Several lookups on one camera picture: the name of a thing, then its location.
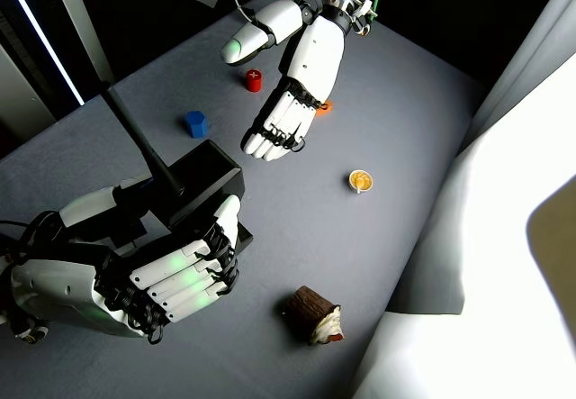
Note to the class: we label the grey table cloth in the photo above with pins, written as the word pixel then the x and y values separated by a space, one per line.
pixel 360 259

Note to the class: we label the brown toy cupcake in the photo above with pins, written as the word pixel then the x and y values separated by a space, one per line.
pixel 310 311

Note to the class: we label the small white cup with spoon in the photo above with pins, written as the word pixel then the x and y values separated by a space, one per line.
pixel 361 180

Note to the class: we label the white LED light strip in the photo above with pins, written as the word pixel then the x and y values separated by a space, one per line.
pixel 42 36

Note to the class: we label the white backdrop curtain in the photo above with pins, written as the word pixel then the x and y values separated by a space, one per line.
pixel 495 259

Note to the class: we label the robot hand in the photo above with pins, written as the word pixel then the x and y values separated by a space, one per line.
pixel 54 291
pixel 315 57

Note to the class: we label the red cylinder block white cross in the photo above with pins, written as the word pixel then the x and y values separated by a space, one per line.
pixel 254 81

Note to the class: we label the black toy brick phone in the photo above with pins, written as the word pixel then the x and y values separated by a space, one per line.
pixel 202 178

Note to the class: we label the orange triangular block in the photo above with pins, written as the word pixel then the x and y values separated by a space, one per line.
pixel 325 110

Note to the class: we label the blue hexagonal block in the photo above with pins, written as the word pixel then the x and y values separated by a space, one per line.
pixel 196 124

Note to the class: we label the white frame post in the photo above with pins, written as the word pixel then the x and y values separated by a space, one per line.
pixel 83 20

